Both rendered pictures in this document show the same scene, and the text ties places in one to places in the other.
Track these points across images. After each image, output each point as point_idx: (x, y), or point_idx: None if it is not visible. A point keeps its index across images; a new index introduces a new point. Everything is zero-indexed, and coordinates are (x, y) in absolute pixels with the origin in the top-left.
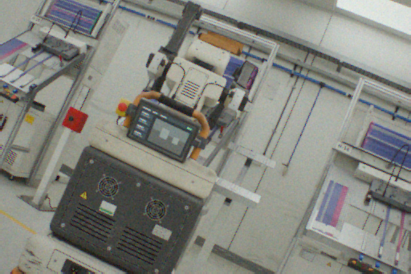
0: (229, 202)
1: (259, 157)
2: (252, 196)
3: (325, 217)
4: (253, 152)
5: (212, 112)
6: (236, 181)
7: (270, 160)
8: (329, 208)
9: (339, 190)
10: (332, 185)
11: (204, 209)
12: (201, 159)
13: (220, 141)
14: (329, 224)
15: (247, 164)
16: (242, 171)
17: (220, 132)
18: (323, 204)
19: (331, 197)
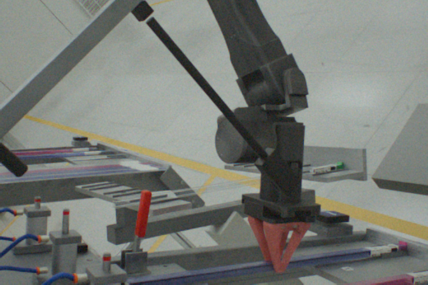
0: (303, 188)
1: (107, 191)
2: (246, 164)
3: (113, 168)
4: (109, 195)
5: (272, 32)
6: (239, 203)
7: (85, 186)
8: (82, 170)
9: (3, 175)
10: (0, 179)
11: (412, 114)
12: (301, 254)
13: (164, 254)
14: (122, 166)
15: (149, 219)
16: (190, 212)
17: (143, 237)
18: (84, 173)
19: (46, 174)
